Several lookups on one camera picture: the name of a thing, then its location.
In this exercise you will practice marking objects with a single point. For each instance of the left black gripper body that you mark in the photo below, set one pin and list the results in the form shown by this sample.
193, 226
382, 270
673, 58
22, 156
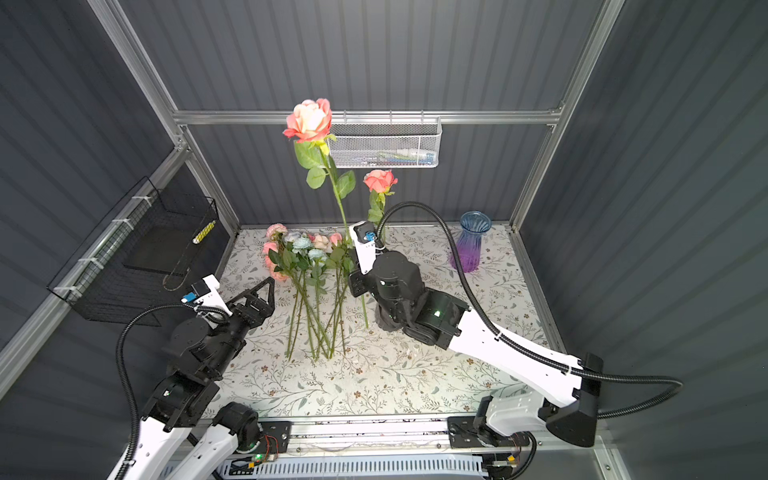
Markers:
231, 334

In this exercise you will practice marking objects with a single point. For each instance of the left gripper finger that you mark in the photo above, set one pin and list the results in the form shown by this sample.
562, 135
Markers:
265, 299
244, 304

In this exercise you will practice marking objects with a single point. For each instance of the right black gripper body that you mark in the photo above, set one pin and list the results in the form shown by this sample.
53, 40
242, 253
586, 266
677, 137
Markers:
376, 291

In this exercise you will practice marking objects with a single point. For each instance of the pink rose stem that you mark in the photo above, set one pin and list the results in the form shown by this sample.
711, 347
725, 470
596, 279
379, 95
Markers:
380, 184
309, 125

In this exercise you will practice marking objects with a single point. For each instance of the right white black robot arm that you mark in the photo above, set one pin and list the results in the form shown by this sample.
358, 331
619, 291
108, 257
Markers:
557, 401

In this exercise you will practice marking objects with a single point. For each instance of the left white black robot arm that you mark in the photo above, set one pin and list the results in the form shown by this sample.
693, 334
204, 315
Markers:
174, 410

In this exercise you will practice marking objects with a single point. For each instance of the red pink glass vase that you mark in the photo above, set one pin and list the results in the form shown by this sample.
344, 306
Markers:
390, 318

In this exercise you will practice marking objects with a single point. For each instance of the blue purple glass vase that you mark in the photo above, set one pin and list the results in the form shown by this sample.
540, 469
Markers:
474, 225

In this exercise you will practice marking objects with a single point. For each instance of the white pink bud spray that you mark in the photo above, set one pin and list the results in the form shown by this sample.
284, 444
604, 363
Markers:
322, 283

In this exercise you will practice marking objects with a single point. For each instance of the pale pink flower spray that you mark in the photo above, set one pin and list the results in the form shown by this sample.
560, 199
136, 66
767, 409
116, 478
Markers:
280, 269

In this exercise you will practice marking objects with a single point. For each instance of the floral patterned table mat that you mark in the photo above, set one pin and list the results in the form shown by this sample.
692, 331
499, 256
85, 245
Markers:
380, 373

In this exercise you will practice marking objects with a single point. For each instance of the yellow green marker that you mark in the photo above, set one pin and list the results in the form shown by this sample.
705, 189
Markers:
203, 232

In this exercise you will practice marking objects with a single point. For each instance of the pens in white basket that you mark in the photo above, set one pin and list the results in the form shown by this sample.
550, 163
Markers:
403, 157

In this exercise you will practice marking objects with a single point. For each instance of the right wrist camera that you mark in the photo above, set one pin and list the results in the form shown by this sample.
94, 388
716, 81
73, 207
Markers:
364, 238

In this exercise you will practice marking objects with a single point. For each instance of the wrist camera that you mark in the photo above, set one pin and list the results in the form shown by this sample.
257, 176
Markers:
364, 238
205, 293

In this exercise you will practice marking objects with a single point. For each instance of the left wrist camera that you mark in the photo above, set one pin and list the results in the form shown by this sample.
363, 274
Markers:
205, 293

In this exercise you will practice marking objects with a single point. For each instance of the black wire basket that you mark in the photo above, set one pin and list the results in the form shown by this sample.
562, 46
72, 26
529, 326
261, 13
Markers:
145, 257

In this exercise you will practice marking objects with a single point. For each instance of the white wire mesh basket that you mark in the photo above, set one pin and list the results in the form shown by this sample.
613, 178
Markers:
363, 135

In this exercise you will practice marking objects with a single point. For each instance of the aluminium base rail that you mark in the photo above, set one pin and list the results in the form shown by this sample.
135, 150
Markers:
380, 435

